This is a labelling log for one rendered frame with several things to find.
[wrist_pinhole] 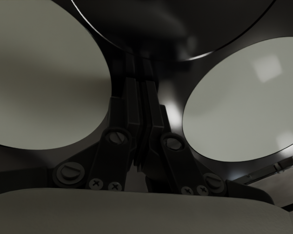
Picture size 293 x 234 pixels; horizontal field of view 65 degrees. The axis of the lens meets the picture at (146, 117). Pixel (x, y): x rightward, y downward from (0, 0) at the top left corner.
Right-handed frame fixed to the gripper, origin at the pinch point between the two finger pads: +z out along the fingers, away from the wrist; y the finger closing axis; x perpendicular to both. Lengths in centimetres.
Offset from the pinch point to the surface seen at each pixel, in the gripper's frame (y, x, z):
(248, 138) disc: 8.9, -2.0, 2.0
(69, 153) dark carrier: -3.6, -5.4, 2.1
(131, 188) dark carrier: 1.6, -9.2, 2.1
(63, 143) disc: -4.0, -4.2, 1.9
